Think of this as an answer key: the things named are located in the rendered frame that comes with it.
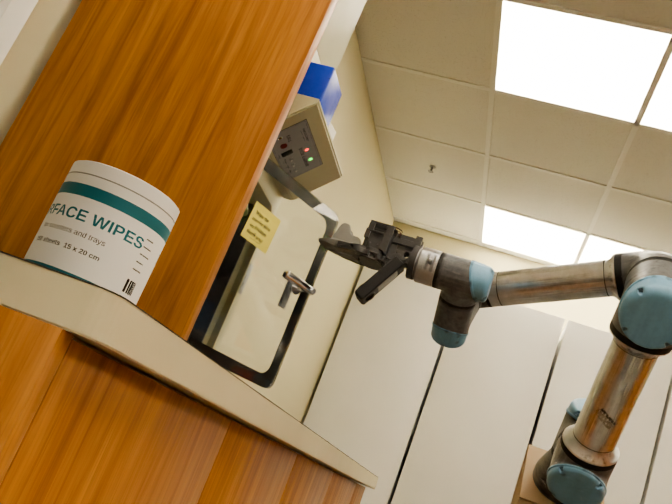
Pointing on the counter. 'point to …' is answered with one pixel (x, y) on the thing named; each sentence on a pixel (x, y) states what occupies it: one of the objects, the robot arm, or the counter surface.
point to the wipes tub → (105, 229)
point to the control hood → (311, 107)
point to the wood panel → (163, 122)
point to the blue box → (322, 88)
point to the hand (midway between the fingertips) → (323, 244)
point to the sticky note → (260, 227)
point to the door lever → (298, 284)
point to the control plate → (298, 138)
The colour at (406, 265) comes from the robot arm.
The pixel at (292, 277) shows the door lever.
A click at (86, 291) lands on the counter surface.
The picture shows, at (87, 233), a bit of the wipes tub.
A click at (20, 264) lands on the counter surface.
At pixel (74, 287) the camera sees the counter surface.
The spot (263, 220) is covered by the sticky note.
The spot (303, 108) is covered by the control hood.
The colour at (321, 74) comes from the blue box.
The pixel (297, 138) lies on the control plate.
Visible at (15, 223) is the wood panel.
